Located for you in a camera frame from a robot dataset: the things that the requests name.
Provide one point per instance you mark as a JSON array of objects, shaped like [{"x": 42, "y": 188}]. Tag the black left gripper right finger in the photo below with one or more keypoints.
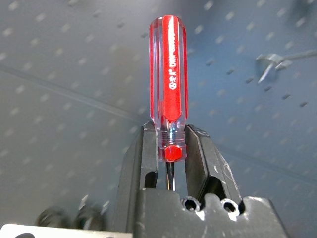
[{"x": 205, "y": 161}]

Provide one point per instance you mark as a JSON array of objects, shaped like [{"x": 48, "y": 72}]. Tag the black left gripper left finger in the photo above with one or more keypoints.
[{"x": 138, "y": 168}]

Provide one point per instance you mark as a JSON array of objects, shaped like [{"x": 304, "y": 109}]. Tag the dark grey pegboard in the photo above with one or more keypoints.
[{"x": 74, "y": 74}]

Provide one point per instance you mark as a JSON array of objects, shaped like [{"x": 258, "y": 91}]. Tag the silver peg hook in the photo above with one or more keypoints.
[{"x": 271, "y": 60}]

